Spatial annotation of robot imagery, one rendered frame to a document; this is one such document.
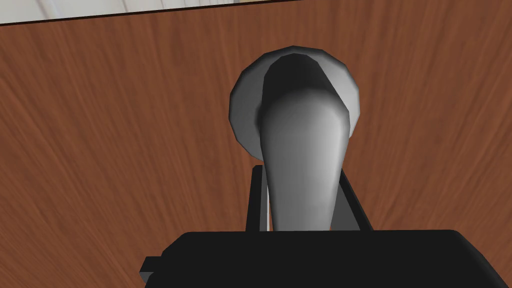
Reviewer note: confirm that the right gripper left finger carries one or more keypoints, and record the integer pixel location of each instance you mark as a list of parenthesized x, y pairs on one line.
[(255, 200)]

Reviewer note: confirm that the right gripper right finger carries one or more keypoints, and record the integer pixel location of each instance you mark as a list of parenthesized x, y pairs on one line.
[(348, 210)]

